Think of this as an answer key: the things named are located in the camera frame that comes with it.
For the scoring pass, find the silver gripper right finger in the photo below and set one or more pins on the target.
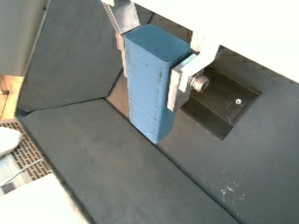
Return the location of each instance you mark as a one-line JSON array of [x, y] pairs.
[[204, 53]]

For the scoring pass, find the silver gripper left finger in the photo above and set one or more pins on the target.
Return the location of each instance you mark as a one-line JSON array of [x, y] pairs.
[[124, 20]]

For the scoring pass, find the light blue rectangular block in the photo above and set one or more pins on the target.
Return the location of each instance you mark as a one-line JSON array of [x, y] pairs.
[[152, 52]]

